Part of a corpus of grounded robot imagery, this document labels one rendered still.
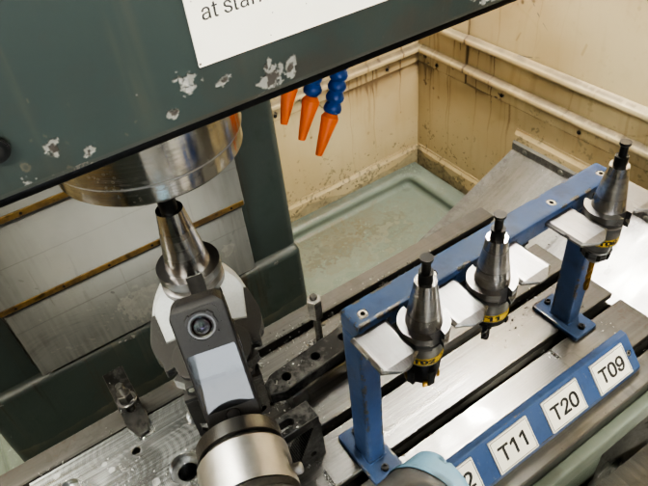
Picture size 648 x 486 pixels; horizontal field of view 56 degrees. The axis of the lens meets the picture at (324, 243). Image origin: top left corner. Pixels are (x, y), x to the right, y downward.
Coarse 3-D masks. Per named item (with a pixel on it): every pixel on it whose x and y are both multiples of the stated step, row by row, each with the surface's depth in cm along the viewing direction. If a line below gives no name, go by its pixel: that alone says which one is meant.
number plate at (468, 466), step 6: (462, 462) 86; (468, 462) 86; (456, 468) 85; (462, 468) 86; (468, 468) 86; (474, 468) 86; (462, 474) 85; (468, 474) 86; (474, 474) 86; (468, 480) 86; (474, 480) 86; (480, 480) 86
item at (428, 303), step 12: (420, 288) 66; (432, 288) 66; (420, 300) 67; (432, 300) 67; (408, 312) 69; (420, 312) 68; (432, 312) 68; (408, 324) 70; (420, 324) 69; (432, 324) 69
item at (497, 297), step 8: (472, 272) 76; (512, 272) 75; (472, 280) 75; (512, 280) 74; (472, 288) 74; (480, 288) 74; (504, 288) 74; (512, 288) 73; (480, 296) 74; (488, 296) 73; (496, 296) 73; (504, 296) 75; (512, 296) 75; (488, 304) 74; (496, 304) 74
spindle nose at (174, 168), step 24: (240, 120) 49; (168, 144) 42; (192, 144) 44; (216, 144) 45; (240, 144) 50; (120, 168) 42; (144, 168) 43; (168, 168) 43; (192, 168) 45; (216, 168) 47; (72, 192) 46; (96, 192) 44; (120, 192) 44; (144, 192) 44; (168, 192) 45
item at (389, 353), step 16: (384, 320) 73; (368, 336) 71; (384, 336) 71; (400, 336) 71; (368, 352) 69; (384, 352) 69; (400, 352) 69; (416, 352) 69; (384, 368) 68; (400, 368) 68
